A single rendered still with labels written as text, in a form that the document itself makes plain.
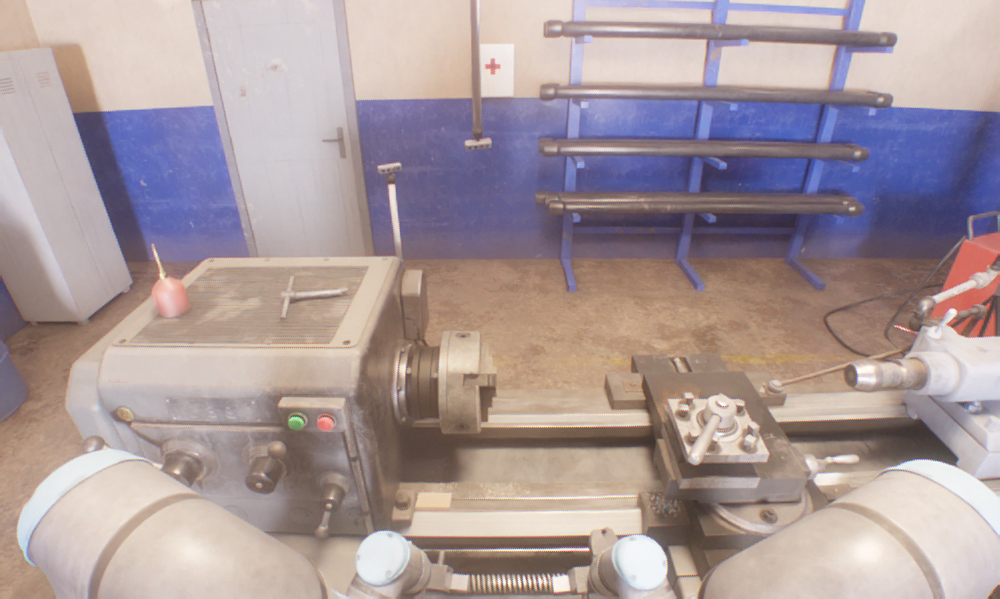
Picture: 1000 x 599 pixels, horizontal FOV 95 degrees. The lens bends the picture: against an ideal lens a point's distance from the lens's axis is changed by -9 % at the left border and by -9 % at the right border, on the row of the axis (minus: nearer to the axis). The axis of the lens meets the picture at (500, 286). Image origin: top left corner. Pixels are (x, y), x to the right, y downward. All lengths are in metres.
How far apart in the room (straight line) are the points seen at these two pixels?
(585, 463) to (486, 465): 0.29
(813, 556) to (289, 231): 4.43
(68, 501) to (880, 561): 0.63
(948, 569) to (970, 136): 5.25
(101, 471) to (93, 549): 0.08
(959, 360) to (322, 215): 4.07
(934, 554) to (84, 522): 0.65
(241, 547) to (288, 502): 0.80
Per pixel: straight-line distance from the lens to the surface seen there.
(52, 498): 0.56
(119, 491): 0.53
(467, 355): 1.17
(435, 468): 1.59
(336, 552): 1.32
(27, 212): 4.34
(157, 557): 0.47
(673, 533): 1.34
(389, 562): 0.99
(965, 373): 1.67
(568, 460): 1.59
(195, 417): 1.16
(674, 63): 4.20
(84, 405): 1.30
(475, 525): 1.30
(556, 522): 1.31
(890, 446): 2.01
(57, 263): 4.41
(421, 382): 1.20
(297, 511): 1.28
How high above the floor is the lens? 1.89
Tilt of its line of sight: 29 degrees down
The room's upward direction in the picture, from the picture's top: straight up
